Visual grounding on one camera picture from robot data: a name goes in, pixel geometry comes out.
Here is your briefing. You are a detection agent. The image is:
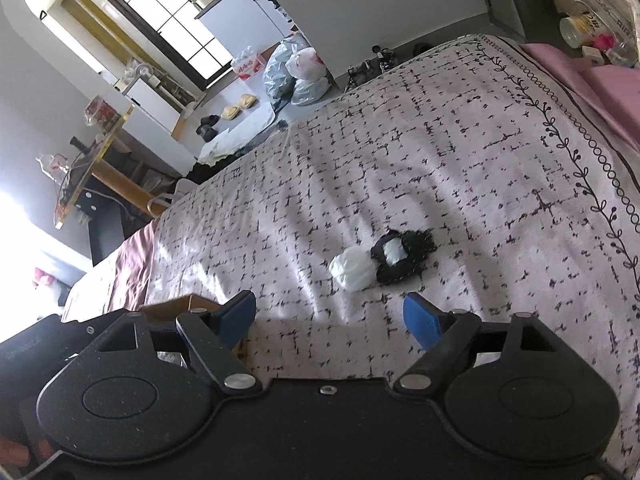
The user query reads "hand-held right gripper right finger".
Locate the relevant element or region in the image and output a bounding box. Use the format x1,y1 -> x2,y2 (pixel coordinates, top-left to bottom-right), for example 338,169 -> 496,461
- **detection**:
392,291 -> 576,401

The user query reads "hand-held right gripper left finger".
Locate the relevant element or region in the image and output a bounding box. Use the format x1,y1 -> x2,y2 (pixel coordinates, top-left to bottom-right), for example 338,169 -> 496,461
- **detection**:
75,290 -> 264,395

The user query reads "brown cardboard box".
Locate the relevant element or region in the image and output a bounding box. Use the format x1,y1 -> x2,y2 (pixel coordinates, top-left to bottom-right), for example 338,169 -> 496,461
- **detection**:
139,294 -> 248,361

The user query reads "black and white plush toy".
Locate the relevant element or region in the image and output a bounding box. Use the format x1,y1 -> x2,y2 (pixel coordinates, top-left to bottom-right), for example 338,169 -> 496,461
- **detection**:
369,229 -> 435,285

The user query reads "white sock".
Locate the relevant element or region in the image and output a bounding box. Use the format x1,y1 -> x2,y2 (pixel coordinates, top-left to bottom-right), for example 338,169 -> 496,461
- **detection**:
329,246 -> 377,292

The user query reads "person's left hand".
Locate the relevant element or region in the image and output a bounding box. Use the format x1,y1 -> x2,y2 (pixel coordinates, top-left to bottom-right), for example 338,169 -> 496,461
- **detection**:
0,432 -> 48,468

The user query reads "mauve duvet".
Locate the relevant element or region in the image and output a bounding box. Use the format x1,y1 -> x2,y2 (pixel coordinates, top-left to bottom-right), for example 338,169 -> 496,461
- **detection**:
107,220 -> 166,311

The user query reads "black low stand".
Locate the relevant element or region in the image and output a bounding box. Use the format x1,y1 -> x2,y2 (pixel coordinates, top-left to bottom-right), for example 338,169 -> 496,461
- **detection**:
75,187 -> 131,266

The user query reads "black bag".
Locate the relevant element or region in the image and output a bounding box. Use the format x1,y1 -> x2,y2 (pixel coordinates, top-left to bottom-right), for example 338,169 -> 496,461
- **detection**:
186,152 -> 238,186

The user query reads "round table with yellow edge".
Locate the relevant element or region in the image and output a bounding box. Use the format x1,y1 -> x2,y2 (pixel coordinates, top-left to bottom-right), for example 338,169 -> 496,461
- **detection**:
52,105 -> 166,231

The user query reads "white floor mat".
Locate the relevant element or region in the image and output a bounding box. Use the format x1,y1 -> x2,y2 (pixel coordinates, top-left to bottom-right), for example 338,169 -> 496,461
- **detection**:
197,107 -> 276,161

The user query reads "clear water bottle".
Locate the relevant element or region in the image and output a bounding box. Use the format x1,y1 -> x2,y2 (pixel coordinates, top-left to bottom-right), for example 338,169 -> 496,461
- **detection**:
35,152 -> 73,188

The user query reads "white low cabinet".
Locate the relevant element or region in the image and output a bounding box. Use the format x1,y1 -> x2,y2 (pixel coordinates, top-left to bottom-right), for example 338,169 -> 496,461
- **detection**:
125,82 -> 183,133

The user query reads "clear plastic bag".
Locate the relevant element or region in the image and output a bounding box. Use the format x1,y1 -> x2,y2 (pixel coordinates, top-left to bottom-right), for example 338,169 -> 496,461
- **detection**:
291,77 -> 332,107

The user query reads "red snack package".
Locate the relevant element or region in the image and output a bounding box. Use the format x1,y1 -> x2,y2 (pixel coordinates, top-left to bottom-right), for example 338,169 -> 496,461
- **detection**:
85,97 -> 121,126

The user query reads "grey plastic bag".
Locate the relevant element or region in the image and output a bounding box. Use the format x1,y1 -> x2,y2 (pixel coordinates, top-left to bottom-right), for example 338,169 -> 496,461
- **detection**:
262,35 -> 313,103

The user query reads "pack of water bottles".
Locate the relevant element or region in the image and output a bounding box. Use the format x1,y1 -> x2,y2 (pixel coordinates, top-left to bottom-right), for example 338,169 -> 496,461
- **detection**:
231,45 -> 266,81

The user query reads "white standing fan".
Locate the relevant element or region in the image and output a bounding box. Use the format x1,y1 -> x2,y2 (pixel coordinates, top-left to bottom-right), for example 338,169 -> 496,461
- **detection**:
112,57 -> 166,93

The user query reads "white and red plastic bag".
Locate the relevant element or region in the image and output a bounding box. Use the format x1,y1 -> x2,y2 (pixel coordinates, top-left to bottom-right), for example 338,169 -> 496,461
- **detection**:
286,47 -> 328,81

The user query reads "pink bed sheet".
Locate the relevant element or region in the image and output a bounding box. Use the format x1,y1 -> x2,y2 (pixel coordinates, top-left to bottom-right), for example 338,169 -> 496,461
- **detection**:
520,42 -> 640,151

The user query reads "white kitchen cabinet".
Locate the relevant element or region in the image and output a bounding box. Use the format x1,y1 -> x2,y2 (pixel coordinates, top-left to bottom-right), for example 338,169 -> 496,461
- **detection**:
195,0 -> 296,56

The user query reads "black framed glass door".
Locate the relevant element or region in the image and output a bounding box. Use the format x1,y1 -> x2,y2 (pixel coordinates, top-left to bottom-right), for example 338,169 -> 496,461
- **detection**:
97,0 -> 236,91

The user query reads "yellow curtain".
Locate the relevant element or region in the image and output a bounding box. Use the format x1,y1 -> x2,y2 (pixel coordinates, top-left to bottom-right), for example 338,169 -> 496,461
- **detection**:
62,0 -> 166,78

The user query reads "small white jar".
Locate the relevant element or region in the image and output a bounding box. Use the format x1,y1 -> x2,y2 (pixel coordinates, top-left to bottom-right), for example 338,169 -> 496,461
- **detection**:
559,12 -> 608,48

